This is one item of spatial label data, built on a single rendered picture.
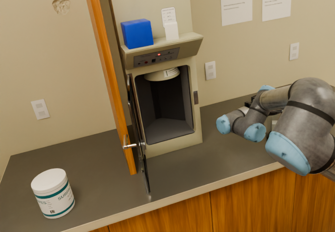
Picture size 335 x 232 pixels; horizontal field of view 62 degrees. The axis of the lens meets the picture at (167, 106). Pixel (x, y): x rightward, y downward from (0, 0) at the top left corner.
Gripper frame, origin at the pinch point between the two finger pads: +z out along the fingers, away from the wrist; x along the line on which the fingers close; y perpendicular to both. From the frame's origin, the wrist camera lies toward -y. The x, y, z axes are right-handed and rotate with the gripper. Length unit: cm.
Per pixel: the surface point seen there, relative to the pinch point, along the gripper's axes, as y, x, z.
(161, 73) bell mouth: 21, 30, -43
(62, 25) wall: 44, 79, -70
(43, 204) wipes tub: -12, 22, -106
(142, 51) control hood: 35, 19, -55
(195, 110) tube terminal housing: -0.5, 23.9, -30.4
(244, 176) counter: -22.1, -7.2, -29.9
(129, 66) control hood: 29, 27, -59
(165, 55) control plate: 31, 21, -45
